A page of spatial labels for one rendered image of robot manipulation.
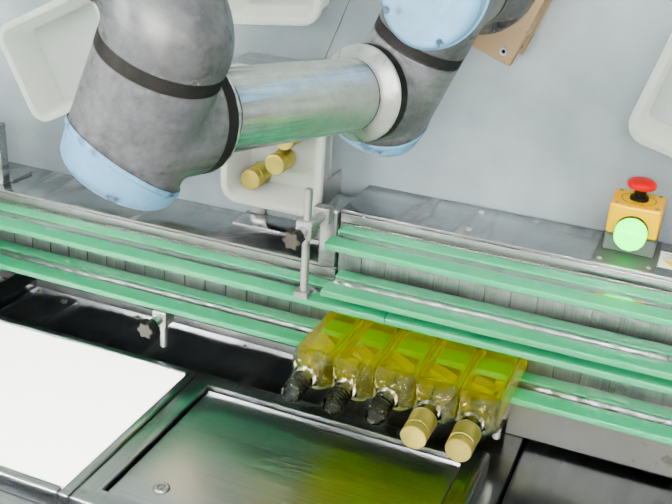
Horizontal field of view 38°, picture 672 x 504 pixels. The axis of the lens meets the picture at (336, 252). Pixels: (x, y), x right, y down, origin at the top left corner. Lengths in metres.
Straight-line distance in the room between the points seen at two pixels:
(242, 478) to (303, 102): 0.55
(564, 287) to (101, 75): 0.72
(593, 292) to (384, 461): 0.37
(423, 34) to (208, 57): 0.37
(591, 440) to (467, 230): 0.36
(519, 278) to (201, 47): 0.66
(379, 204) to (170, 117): 0.68
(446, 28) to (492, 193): 0.44
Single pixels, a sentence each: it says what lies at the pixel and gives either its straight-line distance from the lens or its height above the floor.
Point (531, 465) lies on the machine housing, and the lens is 1.48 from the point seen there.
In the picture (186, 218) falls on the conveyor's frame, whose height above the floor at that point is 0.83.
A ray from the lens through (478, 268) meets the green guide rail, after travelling 1.34.
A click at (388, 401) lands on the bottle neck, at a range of 1.26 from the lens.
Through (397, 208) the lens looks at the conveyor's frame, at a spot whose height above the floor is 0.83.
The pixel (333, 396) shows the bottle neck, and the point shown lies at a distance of 1.26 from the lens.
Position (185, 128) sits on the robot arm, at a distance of 0.85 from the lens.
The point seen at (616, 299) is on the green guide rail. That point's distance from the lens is 1.32.
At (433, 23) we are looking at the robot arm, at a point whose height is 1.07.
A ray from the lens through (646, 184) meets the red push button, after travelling 1.40.
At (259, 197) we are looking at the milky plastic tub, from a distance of 1.55.
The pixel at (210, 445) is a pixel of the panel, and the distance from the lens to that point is 1.40.
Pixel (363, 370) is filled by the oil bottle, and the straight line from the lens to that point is 1.30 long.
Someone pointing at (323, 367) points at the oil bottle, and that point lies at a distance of 1.31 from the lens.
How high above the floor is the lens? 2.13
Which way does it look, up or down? 58 degrees down
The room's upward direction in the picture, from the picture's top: 134 degrees counter-clockwise
